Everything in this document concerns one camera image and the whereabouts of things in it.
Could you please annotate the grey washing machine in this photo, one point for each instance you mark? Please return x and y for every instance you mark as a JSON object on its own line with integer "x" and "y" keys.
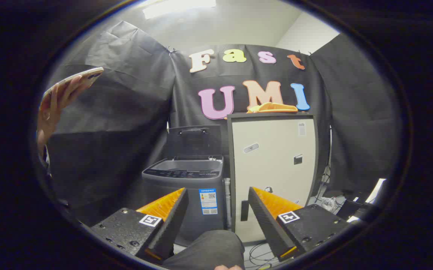
{"x": 194, "y": 183}

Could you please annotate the black backdrop cloth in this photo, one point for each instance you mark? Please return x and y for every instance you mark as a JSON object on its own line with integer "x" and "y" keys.
{"x": 126, "y": 112}

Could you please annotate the light-coloured smartphone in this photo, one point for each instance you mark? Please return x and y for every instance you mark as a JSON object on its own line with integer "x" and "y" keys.
{"x": 92, "y": 73}

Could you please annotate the person's leg in grey trousers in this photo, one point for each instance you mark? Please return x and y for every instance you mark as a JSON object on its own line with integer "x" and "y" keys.
{"x": 205, "y": 247}

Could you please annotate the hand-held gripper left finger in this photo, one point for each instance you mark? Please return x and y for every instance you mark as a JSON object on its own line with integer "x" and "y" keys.
{"x": 171, "y": 225}

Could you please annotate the orange clothes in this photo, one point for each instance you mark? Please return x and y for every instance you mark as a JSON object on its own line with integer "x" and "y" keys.
{"x": 276, "y": 108}

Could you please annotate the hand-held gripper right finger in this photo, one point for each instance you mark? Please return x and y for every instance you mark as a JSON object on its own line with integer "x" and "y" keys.
{"x": 265, "y": 221}

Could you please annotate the beige cabinet with dark frame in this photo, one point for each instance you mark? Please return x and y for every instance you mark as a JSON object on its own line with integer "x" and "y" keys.
{"x": 272, "y": 168}

